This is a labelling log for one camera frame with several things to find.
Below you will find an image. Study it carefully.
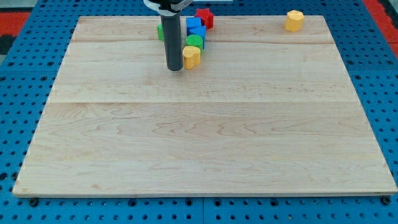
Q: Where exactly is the red star block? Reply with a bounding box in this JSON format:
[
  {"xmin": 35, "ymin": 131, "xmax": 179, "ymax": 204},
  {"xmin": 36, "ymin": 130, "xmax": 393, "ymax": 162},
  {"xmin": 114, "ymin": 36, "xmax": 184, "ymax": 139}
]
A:
[{"xmin": 195, "ymin": 8, "xmax": 214, "ymax": 29}]

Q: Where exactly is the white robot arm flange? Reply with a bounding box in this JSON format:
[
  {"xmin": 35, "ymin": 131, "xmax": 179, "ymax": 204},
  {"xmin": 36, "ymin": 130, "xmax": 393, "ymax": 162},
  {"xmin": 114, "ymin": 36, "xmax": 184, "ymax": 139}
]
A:
[{"xmin": 143, "ymin": 0, "xmax": 193, "ymax": 16}]

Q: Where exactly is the blue cube block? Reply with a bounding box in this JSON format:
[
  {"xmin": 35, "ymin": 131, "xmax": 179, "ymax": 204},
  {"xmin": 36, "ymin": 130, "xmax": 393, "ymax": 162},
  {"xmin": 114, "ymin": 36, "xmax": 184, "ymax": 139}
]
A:
[{"xmin": 185, "ymin": 17, "xmax": 201, "ymax": 35}]

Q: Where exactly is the yellow heart block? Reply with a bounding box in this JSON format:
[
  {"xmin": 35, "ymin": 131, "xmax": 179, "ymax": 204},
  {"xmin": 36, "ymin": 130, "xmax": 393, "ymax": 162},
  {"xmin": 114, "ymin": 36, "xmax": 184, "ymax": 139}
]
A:
[{"xmin": 182, "ymin": 46, "xmax": 201, "ymax": 70}]

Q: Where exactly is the light wooden board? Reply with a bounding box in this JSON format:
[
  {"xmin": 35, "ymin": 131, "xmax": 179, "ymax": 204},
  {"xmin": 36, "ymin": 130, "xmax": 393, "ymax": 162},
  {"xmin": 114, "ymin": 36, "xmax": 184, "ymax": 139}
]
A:
[{"xmin": 12, "ymin": 16, "xmax": 397, "ymax": 198}]

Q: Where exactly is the green cylinder block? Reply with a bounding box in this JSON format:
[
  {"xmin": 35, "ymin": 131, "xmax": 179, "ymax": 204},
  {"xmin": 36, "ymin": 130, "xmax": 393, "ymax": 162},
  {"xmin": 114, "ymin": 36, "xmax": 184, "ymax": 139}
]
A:
[{"xmin": 185, "ymin": 34, "xmax": 203, "ymax": 52}]

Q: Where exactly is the blue triangular block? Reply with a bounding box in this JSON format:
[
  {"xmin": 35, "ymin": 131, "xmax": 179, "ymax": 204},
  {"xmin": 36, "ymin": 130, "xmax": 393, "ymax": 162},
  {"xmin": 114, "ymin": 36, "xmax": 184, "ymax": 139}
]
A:
[{"xmin": 188, "ymin": 26, "xmax": 206, "ymax": 48}]

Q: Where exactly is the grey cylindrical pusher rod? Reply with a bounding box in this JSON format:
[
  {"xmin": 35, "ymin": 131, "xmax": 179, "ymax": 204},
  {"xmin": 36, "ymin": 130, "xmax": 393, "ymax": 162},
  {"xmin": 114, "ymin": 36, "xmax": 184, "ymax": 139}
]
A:
[{"xmin": 160, "ymin": 12, "xmax": 183, "ymax": 71}]

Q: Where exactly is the green block behind rod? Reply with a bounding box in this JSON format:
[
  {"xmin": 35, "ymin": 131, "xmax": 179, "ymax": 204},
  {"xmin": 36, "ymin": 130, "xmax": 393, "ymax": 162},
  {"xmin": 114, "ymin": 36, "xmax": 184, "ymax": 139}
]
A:
[{"xmin": 157, "ymin": 24, "xmax": 164, "ymax": 41}]

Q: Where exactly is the yellow hexagon block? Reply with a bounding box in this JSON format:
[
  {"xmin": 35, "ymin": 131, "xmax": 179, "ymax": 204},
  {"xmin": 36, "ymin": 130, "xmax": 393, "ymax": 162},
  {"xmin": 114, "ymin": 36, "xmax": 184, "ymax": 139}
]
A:
[{"xmin": 284, "ymin": 10, "xmax": 305, "ymax": 32}]

